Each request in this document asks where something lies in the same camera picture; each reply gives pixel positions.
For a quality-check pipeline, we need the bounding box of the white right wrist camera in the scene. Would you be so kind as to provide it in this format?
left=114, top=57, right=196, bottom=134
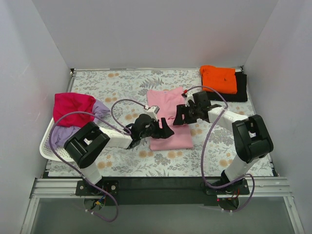
left=181, top=90, right=195, bottom=107

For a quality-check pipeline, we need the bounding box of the white plastic basket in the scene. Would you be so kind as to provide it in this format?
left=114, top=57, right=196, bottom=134
left=39, top=118, right=74, bottom=162

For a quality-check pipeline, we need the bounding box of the floral table cloth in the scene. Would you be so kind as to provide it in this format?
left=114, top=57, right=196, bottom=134
left=47, top=69, right=273, bottom=177

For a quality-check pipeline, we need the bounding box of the orange folded t shirt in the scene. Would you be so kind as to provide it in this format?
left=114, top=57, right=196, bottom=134
left=199, top=65, right=237, bottom=95

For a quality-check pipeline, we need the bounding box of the black folded t shirt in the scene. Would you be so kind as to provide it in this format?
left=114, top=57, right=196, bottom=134
left=219, top=72, right=248, bottom=102

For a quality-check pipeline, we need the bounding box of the pink t shirt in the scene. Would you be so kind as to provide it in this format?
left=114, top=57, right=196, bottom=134
left=146, top=86, right=194, bottom=151

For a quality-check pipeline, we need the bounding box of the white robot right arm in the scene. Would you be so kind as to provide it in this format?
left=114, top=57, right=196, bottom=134
left=173, top=91, right=273, bottom=194

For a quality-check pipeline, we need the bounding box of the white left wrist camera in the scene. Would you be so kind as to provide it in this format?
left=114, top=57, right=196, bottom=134
left=145, top=105, right=160, bottom=121

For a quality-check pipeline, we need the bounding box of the red t shirt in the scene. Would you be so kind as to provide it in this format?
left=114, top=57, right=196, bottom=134
left=53, top=93, right=96, bottom=128

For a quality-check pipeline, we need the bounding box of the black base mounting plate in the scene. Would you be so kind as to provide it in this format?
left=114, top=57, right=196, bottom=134
left=75, top=176, right=251, bottom=208

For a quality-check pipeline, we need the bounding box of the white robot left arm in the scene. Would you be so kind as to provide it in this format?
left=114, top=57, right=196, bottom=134
left=64, top=114, right=174, bottom=195

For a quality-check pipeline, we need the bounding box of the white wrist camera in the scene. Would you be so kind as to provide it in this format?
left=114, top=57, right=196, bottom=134
left=181, top=90, right=195, bottom=107
left=145, top=105, right=160, bottom=121

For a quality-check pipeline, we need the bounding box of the lavender t shirt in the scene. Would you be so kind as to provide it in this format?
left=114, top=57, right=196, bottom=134
left=51, top=100, right=110, bottom=149

